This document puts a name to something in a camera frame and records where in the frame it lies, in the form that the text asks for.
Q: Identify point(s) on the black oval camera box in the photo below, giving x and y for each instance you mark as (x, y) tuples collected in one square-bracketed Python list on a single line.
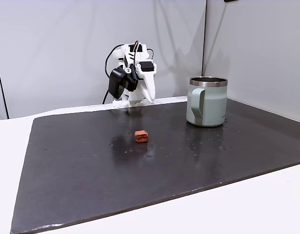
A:
[(119, 81)]

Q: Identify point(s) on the black mat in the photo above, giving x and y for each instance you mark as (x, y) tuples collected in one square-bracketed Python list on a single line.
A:
[(115, 185)]

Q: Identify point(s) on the red-brown cube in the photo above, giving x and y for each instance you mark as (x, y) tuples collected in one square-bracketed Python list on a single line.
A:
[(141, 136)]

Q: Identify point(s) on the pale green steel-rimmed cup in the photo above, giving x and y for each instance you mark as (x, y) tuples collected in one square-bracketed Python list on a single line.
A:
[(209, 104)]

